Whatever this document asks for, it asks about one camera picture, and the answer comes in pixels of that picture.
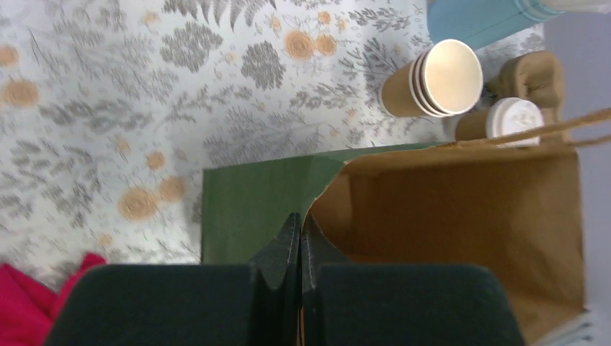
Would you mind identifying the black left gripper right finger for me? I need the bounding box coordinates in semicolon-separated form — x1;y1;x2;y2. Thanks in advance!
300;216;525;345

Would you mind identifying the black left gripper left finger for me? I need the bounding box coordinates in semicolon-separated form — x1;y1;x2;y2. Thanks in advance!
45;213;301;345

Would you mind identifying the green paper bag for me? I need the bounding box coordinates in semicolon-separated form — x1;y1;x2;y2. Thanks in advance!
201;109;610;344

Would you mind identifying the brown paper cup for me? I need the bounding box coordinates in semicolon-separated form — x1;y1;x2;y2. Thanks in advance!
454;109;489;141

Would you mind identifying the white plastic cup lid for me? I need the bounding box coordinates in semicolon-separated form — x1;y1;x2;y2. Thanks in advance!
485;97;544;139

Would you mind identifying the red cloth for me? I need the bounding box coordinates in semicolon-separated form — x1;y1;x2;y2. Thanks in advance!
1;252;107;346

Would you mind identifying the floral table mat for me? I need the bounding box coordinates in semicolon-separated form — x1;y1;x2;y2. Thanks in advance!
1;1;445;290

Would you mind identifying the stack of paper cups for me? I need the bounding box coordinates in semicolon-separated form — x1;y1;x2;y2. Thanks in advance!
379;39;483;118

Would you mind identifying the blue cup holder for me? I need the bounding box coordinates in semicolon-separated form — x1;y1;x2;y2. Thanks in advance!
427;0;563;50

